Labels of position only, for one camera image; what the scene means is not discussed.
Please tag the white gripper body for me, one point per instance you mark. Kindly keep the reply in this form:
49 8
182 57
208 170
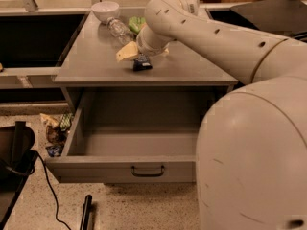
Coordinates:
148 49

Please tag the dark blue rxbar wrapper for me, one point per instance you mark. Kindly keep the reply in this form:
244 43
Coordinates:
142 63

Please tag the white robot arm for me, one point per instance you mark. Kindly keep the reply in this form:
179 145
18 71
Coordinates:
251 155

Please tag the grey cabinet with top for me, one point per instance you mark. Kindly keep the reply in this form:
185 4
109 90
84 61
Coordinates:
91 62

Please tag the grey open top drawer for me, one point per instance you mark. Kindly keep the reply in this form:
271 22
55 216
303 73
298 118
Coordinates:
113 131

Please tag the clear plastic water bottle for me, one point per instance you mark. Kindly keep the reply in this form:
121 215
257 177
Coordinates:
120 30

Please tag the green snack bag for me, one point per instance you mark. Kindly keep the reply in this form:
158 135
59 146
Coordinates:
136 24

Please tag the white bowl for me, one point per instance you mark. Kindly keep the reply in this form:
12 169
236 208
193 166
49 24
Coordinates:
105 10

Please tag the pile of snack packets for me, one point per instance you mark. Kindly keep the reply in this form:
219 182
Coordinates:
56 132

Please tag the black office chair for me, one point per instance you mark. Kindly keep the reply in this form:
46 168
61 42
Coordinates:
283 17

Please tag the black bar on floor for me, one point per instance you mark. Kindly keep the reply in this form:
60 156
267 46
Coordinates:
87 218

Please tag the black drawer handle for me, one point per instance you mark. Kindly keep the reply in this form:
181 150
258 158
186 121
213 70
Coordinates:
147 172

